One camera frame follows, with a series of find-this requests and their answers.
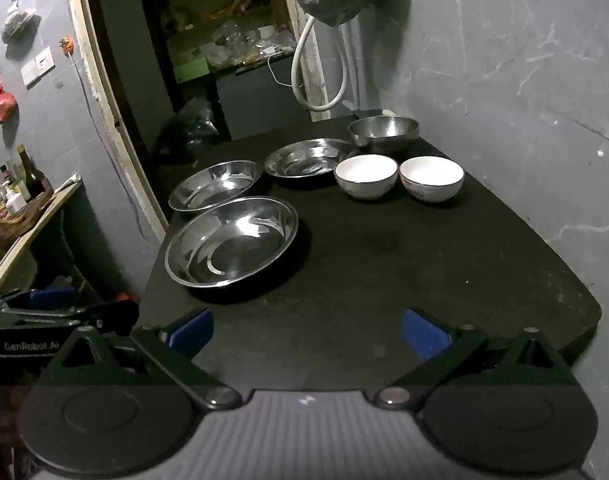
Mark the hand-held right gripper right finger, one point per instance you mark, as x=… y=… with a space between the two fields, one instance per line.
x=424 y=332

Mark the group of small bottles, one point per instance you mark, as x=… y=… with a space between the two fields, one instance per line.
x=4 y=190

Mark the steel bowl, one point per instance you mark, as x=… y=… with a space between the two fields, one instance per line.
x=384 y=130

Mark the large steel plate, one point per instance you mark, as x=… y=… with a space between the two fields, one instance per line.
x=232 y=242

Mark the black plastic bag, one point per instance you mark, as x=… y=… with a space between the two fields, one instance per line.
x=194 y=125

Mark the wooden side table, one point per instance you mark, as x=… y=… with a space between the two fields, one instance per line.
x=29 y=240

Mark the cream door frame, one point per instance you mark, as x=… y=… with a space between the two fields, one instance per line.
x=92 y=60

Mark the green box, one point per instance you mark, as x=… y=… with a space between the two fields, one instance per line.
x=192 y=70

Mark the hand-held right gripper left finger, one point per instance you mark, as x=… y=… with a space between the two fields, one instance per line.
x=192 y=331

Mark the dark glass bottle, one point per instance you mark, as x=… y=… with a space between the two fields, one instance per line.
x=32 y=175

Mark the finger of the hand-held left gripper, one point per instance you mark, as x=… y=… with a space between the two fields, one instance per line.
x=52 y=297
x=119 y=314

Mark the orange plug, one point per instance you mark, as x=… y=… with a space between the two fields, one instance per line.
x=67 y=45

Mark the pile of plastic packets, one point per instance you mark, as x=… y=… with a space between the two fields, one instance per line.
x=234 y=45

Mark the dark cabinet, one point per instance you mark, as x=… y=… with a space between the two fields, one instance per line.
x=264 y=100

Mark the white wall switch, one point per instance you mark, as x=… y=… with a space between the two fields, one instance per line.
x=38 y=66

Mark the small red object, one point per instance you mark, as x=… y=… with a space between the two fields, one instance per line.
x=124 y=297

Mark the white ceramic bowl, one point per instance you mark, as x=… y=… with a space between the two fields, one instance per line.
x=367 y=175
x=432 y=177

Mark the grey plastic bag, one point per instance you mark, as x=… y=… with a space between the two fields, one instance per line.
x=17 y=22

